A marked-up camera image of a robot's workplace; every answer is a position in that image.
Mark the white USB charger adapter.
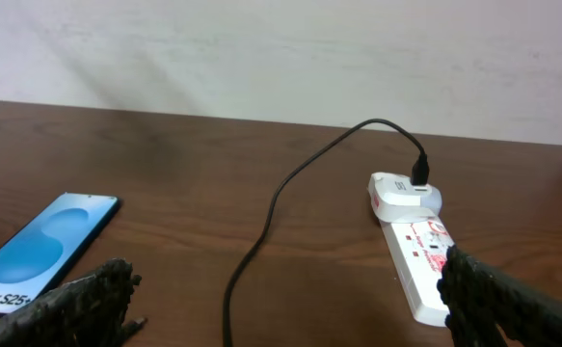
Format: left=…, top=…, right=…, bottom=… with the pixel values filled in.
left=368, top=173, right=442, bottom=224

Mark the white power strip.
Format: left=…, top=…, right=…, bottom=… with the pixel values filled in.
left=382, top=217, right=454, bottom=327

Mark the blue Samsung Galaxy smartphone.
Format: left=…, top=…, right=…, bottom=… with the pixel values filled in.
left=0, top=193, right=120, bottom=316

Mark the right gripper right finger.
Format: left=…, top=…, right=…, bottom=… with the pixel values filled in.
left=437, top=246, right=562, bottom=347

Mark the black USB charging cable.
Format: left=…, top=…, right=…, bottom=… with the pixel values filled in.
left=221, top=118, right=431, bottom=347

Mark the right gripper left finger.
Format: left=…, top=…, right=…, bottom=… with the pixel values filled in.
left=0, top=258, right=147, bottom=347

